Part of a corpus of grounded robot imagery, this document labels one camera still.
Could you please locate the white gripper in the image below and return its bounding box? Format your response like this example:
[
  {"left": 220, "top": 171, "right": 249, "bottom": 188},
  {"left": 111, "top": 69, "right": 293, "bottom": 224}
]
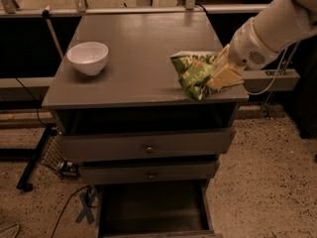
[{"left": 206, "top": 17, "right": 279, "bottom": 90}]

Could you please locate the green jalapeno chip bag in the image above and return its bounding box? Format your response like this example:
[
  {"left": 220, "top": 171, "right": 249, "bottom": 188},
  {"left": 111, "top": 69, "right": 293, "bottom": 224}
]
[{"left": 170, "top": 52, "right": 217, "bottom": 101}]

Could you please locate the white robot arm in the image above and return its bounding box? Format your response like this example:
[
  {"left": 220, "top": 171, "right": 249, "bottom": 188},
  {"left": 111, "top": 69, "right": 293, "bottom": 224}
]
[{"left": 206, "top": 0, "right": 317, "bottom": 90}]

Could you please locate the grey top drawer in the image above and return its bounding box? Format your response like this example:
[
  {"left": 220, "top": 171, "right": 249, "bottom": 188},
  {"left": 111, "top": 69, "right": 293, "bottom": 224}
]
[{"left": 57, "top": 128, "right": 236, "bottom": 163}]

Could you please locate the grey drawer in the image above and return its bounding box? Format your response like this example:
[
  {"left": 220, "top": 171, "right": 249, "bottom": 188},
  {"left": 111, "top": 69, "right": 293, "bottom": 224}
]
[
  {"left": 96, "top": 180, "right": 223, "bottom": 238},
  {"left": 79, "top": 161, "right": 219, "bottom": 184},
  {"left": 57, "top": 128, "right": 236, "bottom": 163}
]

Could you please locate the grey wooden drawer cabinet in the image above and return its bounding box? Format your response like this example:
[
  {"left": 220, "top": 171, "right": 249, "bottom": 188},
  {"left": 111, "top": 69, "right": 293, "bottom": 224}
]
[{"left": 43, "top": 13, "right": 247, "bottom": 223}]

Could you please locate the grey middle drawer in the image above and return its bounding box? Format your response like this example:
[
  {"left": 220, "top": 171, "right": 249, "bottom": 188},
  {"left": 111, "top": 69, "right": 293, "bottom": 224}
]
[{"left": 79, "top": 161, "right": 219, "bottom": 184}]

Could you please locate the grey bottom drawer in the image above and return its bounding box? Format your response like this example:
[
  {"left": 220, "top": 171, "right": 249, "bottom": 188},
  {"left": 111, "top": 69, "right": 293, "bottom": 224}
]
[{"left": 96, "top": 180, "right": 223, "bottom": 238}]

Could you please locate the white bowl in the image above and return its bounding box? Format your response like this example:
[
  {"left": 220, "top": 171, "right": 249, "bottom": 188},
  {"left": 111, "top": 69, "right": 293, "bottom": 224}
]
[{"left": 66, "top": 42, "right": 109, "bottom": 75}]

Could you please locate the small can in basket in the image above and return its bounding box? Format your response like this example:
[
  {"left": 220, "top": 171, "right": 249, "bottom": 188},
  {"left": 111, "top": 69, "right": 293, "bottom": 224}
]
[{"left": 57, "top": 161, "right": 78, "bottom": 173}]

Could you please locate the wooden stick with clamp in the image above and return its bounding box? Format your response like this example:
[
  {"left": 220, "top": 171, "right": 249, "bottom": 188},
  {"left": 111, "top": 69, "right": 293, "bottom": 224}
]
[{"left": 42, "top": 5, "right": 63, "bottom": 59}]

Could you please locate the black metal floor bar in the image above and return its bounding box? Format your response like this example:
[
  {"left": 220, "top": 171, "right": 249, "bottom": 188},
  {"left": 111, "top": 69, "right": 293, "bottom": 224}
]
[{"left": 16, "top": 125, "right": 52, "bottom": 192}]

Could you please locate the metal railing frame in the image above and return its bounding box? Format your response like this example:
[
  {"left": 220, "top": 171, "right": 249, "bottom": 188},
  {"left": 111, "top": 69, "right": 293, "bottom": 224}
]
[{"left": 0, "top": 0, "right": 301, "bottom": 101}]

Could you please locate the white cable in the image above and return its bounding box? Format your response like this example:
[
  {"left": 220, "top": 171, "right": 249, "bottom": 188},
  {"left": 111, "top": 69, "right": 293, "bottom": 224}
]
[{"left": 246, "top": 47, "right": 291, "bottom": 96}]

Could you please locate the black floor cable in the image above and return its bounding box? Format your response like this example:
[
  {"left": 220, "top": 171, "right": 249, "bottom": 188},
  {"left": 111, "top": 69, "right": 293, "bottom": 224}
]
[{"left": 50, "top": 184, "right": 91, "bottom": 238}]

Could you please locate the wire mesh basket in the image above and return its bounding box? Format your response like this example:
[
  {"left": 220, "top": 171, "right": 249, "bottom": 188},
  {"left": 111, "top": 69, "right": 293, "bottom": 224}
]
[{"left": 40, "top": 136, "right": 79, "bottom": 179}]

